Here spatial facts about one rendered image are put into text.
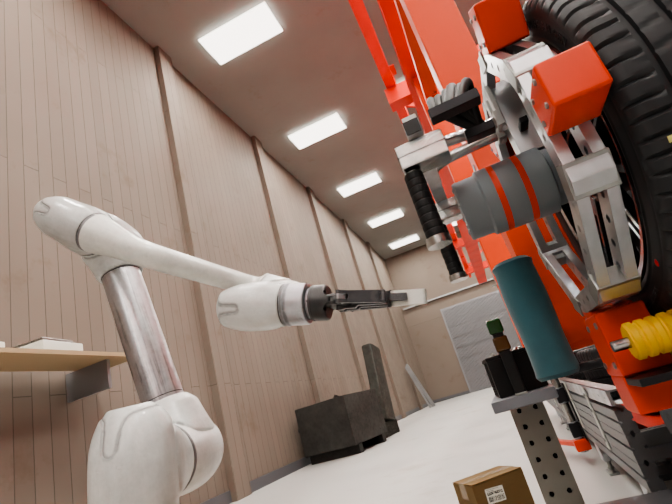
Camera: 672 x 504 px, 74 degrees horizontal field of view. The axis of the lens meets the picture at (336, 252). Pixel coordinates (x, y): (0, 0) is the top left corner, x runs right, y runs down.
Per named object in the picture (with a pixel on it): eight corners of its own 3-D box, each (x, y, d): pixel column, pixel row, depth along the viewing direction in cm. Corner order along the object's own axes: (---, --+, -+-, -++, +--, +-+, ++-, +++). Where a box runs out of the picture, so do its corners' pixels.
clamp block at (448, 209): (466, 210, 110) (458, 192, 111) (431, 224, 112) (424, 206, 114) (467, 217, 114) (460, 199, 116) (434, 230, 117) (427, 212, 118)
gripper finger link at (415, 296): (390, 291, 90) (390, 290, 89) (426, 288, 88) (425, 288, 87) (391, 306, 89) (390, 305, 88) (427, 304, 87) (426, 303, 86)
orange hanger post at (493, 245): (554, 354, 294) (429, 68, 377) (524, 363, 299) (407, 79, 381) (551, 355, 311) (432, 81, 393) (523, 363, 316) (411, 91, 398)
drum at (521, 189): (584, 190, 81) (551, 127, 86) (470, 233, 87) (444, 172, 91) (574, 214, 94) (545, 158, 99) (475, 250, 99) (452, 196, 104)
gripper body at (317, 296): (304, 281, 91) (348, 278, 88) (317, 289, 99) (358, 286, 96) (304, 318, 89) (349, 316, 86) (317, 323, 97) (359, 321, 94)
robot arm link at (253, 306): (274, 279, 91) (296, 279, 103) (206, 285, 95) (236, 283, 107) (277, 333, 90) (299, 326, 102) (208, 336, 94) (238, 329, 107)
